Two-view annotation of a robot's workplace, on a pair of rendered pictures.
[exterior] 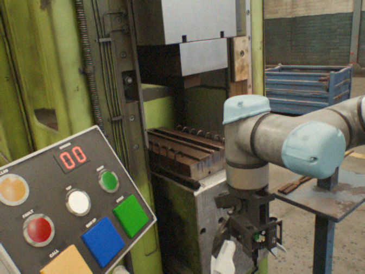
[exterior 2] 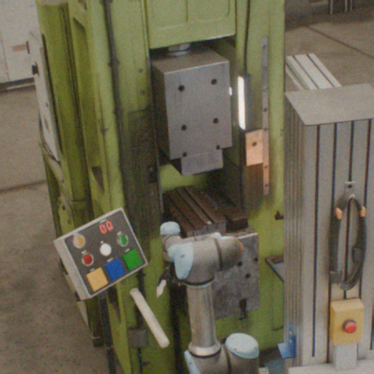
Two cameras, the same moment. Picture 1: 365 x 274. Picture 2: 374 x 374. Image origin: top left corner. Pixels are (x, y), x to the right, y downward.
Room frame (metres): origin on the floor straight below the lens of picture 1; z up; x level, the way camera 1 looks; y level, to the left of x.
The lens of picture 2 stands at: (-1.98, -1.07, 2.82)
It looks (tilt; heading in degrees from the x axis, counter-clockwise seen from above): 29 degrees down; 21
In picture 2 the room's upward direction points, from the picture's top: 5 degrees counter-clockwise
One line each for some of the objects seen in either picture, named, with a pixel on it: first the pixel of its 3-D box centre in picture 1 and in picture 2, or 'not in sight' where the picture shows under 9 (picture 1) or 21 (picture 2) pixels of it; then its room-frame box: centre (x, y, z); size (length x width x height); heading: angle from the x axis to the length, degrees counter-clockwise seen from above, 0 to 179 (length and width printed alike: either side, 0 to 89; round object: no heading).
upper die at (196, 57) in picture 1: (165, 56); (185, 145); (1.20, 0.04, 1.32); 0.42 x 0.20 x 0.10; 38
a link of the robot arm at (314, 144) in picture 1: (303, 142); (180, 249); (0.45, -0.18, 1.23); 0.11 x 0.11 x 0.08; 32
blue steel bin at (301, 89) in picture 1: (301, 91); not in sight; (4.86, -1.87, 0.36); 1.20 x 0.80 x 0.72; 45
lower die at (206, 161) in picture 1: (174, 149); (190, 212); (1.20, 0.04, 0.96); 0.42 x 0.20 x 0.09; 38
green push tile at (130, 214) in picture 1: (130, 216); (131, 259); (0.66, 0.14, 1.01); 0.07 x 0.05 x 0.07; 153
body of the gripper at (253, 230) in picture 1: (251, 213); (173, 270); (0.52, -0.11, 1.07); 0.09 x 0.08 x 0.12; 24
